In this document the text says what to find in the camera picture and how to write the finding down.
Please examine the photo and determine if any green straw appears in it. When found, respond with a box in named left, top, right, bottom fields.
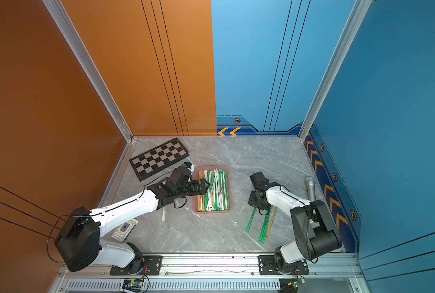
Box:
left=259, top=208, right=272, bottom=243
left=245, top=208, right=257, bottom=234

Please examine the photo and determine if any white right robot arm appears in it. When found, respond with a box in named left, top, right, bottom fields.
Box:
left=249, top=172, right=343, bottom=274

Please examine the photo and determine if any black white chessboard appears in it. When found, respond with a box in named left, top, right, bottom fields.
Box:
left=129, top=138, right=189, bottom=181

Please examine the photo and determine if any silver grey microphone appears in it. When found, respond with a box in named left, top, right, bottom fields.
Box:
left=305, top=177, right=316, bottom=201

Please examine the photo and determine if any left aluminium corner post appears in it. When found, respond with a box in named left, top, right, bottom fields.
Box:
left=43, top=0, right=134, bottom=143

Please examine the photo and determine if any tan wrapped straw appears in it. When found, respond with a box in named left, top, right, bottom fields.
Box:
left=265, top=208, right=278, bottom=238

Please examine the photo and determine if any green circuit board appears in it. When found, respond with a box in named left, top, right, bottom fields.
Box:
left=122, top=279, right=144, bottom=293
left=288, top=276, right=306, bottom=293

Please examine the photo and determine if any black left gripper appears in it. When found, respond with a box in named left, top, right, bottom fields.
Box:
left=175, top=178, right=212, bottom=200

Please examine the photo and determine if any aluminium corner post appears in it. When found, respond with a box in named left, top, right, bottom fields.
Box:
left=43, top=0, right=134, bottom=143
left=299, top=0, right=372, bottom=142

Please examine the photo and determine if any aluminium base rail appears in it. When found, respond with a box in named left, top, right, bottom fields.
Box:
left=50, top=252, right=370, bottom=293

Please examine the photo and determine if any pink translucent storage box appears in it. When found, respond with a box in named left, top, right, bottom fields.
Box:
left=194, top=165, right=231, bottom=214

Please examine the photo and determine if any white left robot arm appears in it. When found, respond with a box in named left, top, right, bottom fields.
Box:
left=54, top=166, right=210, bottom=275

